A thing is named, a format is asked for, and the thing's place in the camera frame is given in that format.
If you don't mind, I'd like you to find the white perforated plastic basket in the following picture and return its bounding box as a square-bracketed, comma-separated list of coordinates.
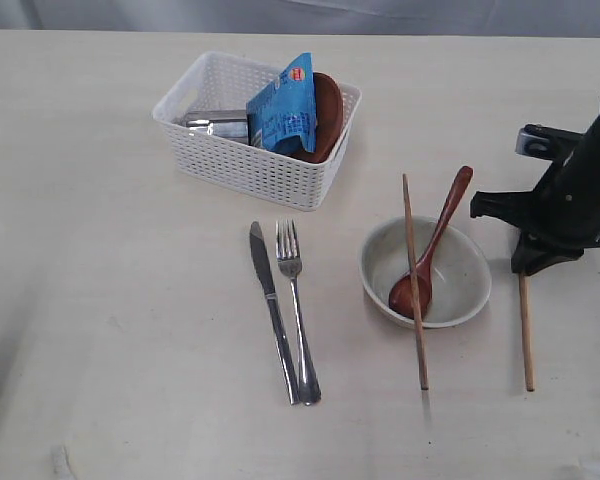
[152, 51, 361, 211]

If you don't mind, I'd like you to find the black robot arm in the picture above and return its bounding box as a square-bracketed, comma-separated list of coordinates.
[470, 113, 600, 276]

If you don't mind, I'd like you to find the white ceramic bowl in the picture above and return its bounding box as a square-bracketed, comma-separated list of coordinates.
[359, 217, 492, 329]

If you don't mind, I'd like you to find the grey curtain backdrop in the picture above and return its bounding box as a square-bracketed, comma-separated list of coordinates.
[0, 1, 600, 38]

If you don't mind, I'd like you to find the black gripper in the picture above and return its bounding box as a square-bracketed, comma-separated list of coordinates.
[470, 167, 600, 274]

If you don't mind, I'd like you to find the brown wooden spoon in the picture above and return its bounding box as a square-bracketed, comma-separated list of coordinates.
[388, 166, 473, 319]

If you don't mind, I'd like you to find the steel cup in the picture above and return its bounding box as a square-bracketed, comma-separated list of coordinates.
[175, 110, 249, 145]

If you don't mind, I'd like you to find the silver table knife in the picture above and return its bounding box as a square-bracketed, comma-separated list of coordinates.
[249, 221, 300, 405]

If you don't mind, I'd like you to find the brown wooden chopstick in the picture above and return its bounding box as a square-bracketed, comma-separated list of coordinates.
[518, 273, 535, 392]
[402, 173, 429, 391]

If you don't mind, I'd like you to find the brown wooden plate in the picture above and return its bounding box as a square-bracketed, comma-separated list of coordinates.
[291, 72, 344, 164]

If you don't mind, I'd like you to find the blue snack bag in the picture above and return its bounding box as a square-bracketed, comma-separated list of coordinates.
[246, 52, 317, 156]

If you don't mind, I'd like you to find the silver fork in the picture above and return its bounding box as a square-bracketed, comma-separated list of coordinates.
[276, 220, 322, 405]

